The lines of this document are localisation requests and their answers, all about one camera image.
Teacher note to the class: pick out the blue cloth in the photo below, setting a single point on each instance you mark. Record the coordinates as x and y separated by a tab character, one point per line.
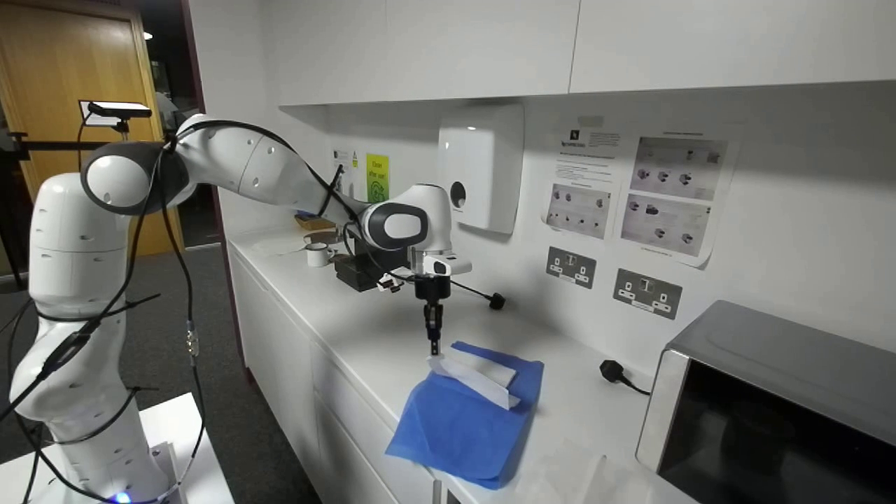
457	434

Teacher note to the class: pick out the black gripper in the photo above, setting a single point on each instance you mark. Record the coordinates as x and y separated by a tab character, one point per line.
431	291

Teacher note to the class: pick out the black camera on stand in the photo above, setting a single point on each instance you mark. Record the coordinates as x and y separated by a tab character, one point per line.
115	109

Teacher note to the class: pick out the white base cabinet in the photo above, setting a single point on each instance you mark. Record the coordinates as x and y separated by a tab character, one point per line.
308	401

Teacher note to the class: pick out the white robot base table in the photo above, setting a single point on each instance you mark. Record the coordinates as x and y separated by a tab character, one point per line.
191	448

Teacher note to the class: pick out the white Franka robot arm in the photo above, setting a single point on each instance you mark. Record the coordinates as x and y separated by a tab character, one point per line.
114	261

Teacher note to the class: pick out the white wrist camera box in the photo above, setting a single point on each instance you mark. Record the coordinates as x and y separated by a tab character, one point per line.
437	266

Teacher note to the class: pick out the grey double wall socket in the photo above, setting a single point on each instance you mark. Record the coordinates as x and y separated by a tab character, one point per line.
573	266
647	295

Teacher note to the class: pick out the black tripod stand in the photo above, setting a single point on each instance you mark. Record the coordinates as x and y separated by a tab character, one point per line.
38	142

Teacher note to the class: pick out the wide instruction poster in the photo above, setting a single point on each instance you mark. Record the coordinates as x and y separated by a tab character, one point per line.
676	197

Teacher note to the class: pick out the white paper napkin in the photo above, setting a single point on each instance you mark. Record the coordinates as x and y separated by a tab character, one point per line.
480	378

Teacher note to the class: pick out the black coffee machine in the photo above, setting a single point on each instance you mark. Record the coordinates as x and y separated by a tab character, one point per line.
359	270

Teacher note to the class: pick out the green clean after use sign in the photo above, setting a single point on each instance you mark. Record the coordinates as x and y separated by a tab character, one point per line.
380	176

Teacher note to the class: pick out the narrow instruction poster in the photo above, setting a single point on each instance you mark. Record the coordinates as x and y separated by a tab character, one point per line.
581	176

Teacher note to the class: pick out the silver microwave oven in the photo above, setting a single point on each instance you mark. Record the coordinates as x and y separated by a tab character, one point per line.
773	428

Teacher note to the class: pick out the white paper towel dispenser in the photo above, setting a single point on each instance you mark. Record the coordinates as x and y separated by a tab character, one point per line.
478	176

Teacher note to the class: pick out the white enamel mug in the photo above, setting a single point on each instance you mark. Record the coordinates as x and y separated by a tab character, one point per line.
318	256

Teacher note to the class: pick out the white wall cabinet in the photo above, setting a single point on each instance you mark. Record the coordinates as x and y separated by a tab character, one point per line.
521	46

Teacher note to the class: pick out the wooden door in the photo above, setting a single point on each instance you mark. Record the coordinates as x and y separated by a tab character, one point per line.
58	65

